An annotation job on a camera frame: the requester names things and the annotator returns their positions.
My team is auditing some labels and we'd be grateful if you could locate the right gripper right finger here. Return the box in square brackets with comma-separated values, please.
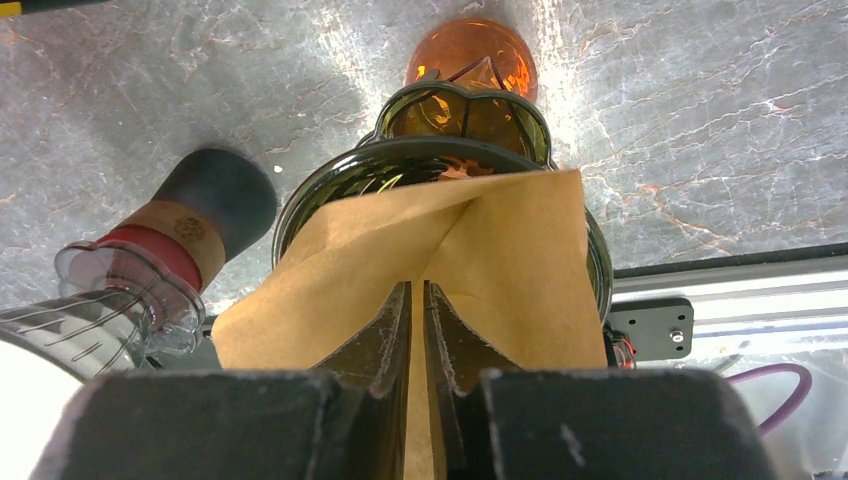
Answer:
[423, 282, 776, 479]

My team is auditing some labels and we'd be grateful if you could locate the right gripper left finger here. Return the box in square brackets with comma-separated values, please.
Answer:
[32, 282, 412, 479]

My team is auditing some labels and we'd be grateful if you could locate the brown paper coffee filter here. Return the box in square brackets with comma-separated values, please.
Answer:
[212, 170, 607, 479]

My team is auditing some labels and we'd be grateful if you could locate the clear grey glass dripper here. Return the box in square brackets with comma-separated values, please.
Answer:
[1, 240, 205, 380]

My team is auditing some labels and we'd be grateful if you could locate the dark green dripper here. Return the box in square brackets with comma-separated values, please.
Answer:
[271, 79, 614, 326]

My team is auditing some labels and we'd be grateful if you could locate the white paper coffee filter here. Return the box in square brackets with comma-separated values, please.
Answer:
[1, 342, 82, 479]

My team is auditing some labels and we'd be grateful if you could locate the red black coffee server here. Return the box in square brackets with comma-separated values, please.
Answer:
[96, 148, 278, 293]

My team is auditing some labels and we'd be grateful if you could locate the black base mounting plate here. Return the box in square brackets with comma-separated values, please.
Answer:
[602, 243, 848, 362]

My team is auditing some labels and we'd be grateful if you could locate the amber glass beaker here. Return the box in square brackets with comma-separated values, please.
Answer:
[404, 18, 538, 103]

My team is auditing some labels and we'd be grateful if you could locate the white cable duct rail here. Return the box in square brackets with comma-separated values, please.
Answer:
[612, 254, 848, 359]

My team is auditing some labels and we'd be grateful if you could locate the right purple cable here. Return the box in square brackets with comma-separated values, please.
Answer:
[725, 362, 814, 439]

